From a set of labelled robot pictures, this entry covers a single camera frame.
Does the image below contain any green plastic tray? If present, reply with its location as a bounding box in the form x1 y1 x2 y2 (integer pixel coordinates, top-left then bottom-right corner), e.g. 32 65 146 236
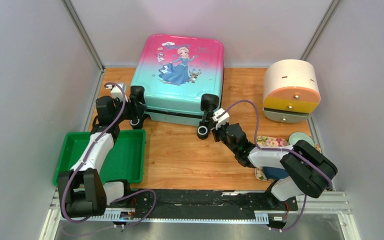
53 129 146 186

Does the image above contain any floral pattern tray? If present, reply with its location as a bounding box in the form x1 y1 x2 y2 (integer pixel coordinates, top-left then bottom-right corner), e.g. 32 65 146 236
254 136 322 182

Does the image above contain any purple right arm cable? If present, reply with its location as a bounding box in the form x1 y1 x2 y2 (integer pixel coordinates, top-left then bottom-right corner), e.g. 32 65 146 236
223 99 334 232

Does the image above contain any dark blue plate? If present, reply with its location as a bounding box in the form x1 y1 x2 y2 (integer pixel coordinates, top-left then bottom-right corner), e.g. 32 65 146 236
262 167 289 181

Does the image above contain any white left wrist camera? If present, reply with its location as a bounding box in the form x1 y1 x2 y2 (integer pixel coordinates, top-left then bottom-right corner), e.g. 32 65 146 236
110 82 128 102

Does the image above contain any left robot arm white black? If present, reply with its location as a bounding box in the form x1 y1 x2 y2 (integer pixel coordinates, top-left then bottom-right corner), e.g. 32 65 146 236
57 96 147 223

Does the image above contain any light green saucer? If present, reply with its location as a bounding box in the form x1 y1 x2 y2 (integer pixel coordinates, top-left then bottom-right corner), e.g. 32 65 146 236
288 132 315 147

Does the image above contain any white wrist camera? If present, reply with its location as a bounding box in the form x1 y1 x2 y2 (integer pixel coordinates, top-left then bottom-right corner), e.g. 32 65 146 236
211 108 230 130
110 82 128 102

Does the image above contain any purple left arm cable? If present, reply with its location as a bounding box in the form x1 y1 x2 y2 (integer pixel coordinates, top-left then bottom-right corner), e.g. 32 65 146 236
60 81 157 233

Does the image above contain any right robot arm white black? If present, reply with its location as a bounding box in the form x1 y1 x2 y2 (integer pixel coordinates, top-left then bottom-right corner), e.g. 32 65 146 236
211 123 338 210

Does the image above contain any round pastel drawer cabinet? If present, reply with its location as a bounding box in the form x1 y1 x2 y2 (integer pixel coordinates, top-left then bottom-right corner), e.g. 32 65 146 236
262 59 321 123

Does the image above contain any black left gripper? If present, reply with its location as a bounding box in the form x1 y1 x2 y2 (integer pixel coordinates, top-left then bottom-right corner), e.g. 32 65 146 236
114 96 150 125

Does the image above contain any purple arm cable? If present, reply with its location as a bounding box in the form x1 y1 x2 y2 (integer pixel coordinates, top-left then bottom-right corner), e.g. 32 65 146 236
60 81 157 233
223 99 334 232

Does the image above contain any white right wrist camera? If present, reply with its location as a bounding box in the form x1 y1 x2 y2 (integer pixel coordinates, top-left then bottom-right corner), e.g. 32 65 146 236
211 108 230 130

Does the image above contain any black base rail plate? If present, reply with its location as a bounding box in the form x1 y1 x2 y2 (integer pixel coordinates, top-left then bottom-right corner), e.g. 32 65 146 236
112 189 298 220

